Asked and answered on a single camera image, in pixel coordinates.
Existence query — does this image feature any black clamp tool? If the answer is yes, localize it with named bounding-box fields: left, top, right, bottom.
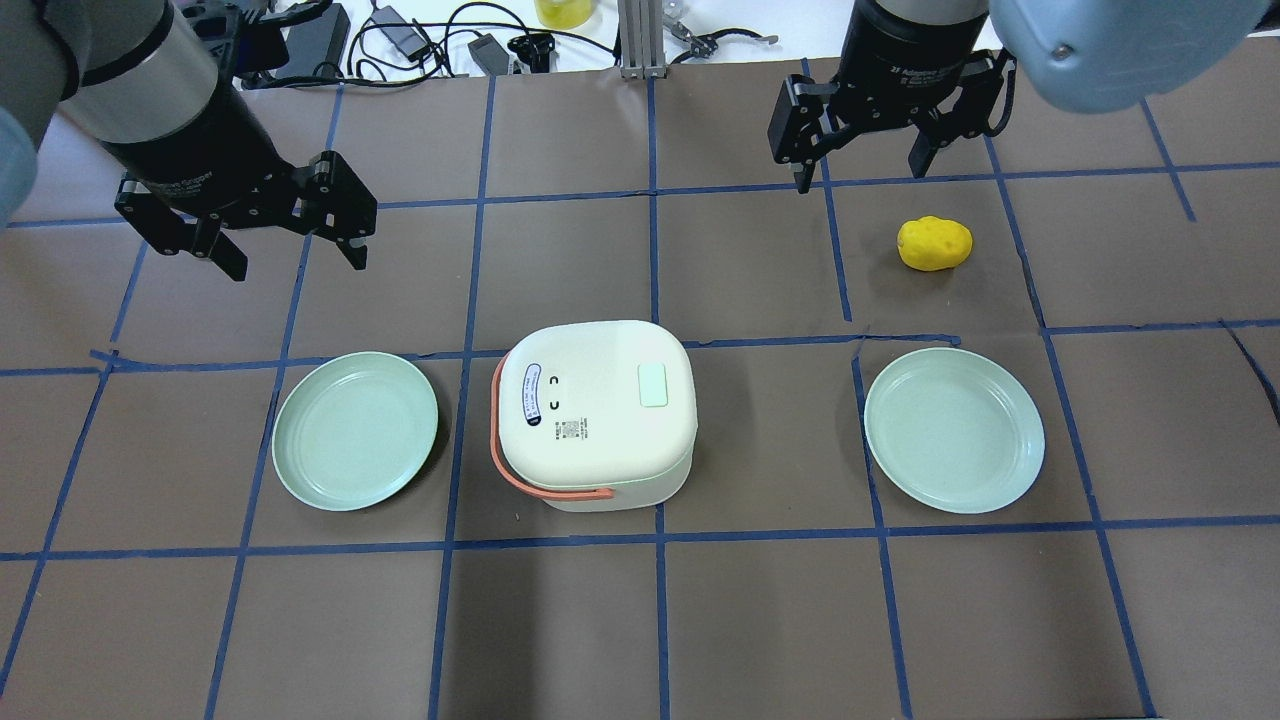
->
left=664, top=20, right=780, bottom=65

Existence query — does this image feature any right green plate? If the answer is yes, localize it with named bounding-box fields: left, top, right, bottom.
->
left=864, top=347, right=1046, bottom=515

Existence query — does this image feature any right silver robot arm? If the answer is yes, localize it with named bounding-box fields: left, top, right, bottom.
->
left=767, top=1, right=1277, bottom=193

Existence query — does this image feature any left green plate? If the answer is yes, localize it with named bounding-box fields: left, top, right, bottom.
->
left=271, top=351, right=440, bottom=512

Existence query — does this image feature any green plate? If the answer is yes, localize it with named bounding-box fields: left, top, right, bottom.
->
left=864, top=347, right=1046, bottom=515
left=271, top=351, right=440, bottom=512

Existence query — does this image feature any black cable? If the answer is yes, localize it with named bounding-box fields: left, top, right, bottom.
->
left=346, top=0, right=621, bottom=81

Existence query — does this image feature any black power adapter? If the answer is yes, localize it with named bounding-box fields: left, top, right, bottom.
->
left=370, top=5, right=430, bottom=61

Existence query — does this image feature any yellow potato toy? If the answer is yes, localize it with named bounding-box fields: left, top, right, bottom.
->
left=896, top=215, right=975, bottom=272

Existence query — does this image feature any white rice cooker orange handle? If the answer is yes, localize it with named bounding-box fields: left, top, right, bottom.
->
left=489, top=320, right=698, bottom=512

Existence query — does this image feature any aluminium profile post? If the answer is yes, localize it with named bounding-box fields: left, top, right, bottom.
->
left=617, top=0, right=668, bottom=79

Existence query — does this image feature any small grey charger block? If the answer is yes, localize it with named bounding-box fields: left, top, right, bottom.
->
left=467, top=35, right=513, bottom=76

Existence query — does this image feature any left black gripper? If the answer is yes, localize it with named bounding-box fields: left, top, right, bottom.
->
left=100, top=85, right=378, bottom=282

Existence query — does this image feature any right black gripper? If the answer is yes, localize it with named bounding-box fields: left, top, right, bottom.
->
left=768, top=1, right=1016, bottom=193

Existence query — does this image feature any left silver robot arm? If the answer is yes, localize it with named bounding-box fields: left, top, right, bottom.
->
left=1, top=1, right=378, bottom=281

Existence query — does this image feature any black laptop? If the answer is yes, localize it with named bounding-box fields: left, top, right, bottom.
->
left=241, top=1, right=349, bottom=88

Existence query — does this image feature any yellow cup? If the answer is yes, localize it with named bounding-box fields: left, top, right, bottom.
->
left=532, top=0, right=595, bottom=31

